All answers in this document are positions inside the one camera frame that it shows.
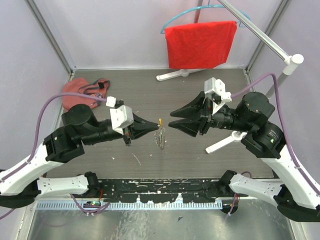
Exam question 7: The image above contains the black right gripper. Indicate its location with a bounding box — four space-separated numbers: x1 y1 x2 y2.
166 89 251 136

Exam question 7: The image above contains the large keyring with yellow grip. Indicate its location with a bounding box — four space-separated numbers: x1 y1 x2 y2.
154 118 166 150

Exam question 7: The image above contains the key with green tag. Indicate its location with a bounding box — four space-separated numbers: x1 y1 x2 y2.
160 128 166 145

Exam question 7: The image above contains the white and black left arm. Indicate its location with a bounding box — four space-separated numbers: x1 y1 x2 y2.
0 104 158 209

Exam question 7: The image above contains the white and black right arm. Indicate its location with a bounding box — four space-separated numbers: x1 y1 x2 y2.
168 91 320 223

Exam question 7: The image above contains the crumpled dusty red garment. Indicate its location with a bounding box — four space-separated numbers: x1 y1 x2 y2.
61 77 111 113

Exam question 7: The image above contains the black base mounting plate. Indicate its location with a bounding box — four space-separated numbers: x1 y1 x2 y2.
99 178 234 204

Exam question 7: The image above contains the red cloth on hanger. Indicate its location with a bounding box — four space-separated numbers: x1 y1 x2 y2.
164 21 237 70

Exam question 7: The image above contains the white garment rack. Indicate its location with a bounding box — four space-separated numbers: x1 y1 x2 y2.
156 0 304 154

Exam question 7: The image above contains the teal clothes hanger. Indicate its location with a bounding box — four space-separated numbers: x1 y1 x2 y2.
154 4 247 34

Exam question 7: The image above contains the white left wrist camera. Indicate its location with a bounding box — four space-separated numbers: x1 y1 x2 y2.
105 96 134 135

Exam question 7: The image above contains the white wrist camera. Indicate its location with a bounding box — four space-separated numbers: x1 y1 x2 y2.
105 96 134 135
204 77 232 116

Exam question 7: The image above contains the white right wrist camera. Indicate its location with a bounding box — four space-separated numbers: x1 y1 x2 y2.
204 77 232 116

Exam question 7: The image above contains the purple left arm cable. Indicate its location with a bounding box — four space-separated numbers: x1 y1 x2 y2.
0 92 108 221

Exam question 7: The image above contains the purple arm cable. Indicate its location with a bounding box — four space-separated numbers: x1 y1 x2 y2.
231 72 320 198
0 92 108 221

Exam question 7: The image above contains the slotted grey cable duct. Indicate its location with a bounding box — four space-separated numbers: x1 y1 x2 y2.
35 200 223 210

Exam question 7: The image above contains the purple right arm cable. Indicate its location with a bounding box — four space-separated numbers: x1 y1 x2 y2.
231 72 320 198

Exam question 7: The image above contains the aluminium frame post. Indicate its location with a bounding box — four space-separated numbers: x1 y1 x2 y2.
25 0 77 76

